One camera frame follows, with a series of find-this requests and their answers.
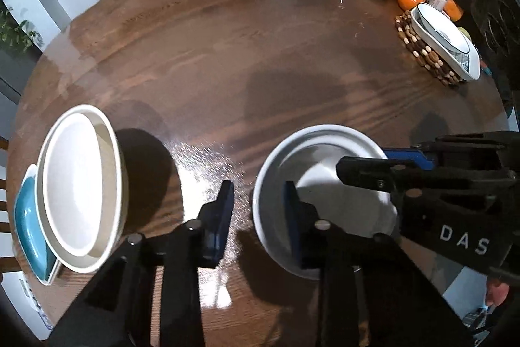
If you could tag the black bag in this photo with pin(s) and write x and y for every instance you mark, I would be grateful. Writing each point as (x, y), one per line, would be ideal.
(499, 17)

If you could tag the wooden dining chair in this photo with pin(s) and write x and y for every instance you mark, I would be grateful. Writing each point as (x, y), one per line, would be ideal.
(8, 263)

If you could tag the large white bowl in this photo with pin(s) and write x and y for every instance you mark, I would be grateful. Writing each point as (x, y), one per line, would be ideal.
(73, 188)

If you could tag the beaded wooden trivet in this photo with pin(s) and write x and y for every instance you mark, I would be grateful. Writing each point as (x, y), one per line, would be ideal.
(422, 54)

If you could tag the green apple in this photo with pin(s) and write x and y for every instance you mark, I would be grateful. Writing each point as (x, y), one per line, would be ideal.
(464, 34)

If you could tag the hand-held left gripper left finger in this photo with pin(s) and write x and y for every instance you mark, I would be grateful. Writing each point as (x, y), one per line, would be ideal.
(221, 225)

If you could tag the white ramekin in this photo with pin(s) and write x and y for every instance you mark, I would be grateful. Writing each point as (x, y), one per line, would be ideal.
(272, 184)

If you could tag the person's right hand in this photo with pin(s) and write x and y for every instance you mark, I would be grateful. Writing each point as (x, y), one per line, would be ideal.
(497, 290)

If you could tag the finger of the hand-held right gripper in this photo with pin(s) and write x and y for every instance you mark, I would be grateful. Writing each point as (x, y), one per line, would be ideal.
(406, 158)
(365, 172)

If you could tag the small blue-rimmed bowl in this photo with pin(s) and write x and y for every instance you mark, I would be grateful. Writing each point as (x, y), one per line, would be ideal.
(438, 28)

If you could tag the teal dish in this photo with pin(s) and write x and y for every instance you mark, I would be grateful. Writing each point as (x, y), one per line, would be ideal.
(28, 225)

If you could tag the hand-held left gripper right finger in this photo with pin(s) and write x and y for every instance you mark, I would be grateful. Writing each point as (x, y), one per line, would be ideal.
(294, 225)

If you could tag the trailing green plant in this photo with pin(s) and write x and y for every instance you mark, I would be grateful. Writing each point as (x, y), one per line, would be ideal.
(16, 32)

